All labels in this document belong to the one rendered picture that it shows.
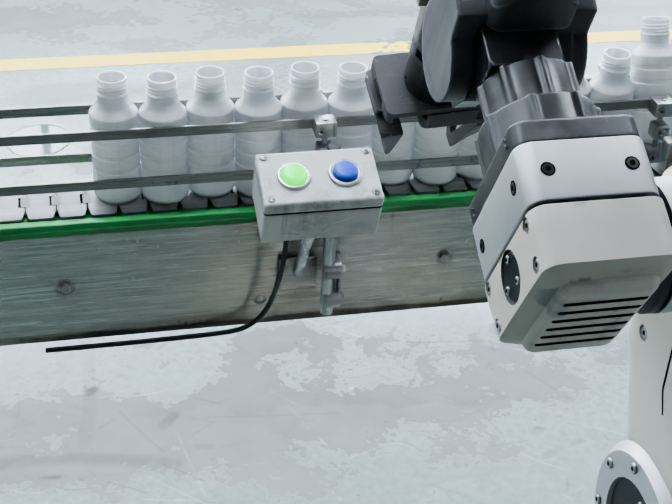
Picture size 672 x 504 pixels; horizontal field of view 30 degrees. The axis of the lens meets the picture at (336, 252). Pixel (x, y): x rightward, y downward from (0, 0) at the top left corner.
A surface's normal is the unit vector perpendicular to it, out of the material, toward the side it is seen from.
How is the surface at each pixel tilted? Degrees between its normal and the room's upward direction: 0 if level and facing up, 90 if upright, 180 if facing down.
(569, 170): 30
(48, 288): 90
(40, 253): 90
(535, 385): 0
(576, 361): 0
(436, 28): 90
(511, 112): 52
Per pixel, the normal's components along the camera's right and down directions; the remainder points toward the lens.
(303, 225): 0.18, 0.80
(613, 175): 0.14, -0.45
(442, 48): -0.98, 0.08
